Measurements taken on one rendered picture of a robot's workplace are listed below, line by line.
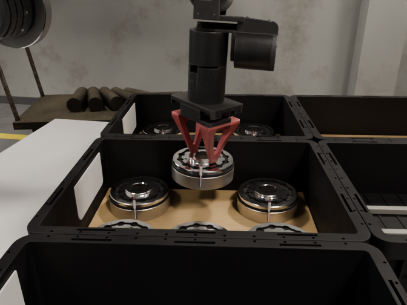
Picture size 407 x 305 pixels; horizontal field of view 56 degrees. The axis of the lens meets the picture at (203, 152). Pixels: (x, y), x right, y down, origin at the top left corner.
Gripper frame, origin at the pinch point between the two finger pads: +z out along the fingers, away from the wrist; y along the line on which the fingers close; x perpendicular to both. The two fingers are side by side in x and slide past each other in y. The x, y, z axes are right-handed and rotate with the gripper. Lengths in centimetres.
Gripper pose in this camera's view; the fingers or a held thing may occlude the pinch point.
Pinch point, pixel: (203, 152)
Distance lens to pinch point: 63.4
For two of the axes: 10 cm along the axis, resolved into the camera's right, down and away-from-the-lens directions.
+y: -6.6, -3.4, 6.7
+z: -0.4, 9.1, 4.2
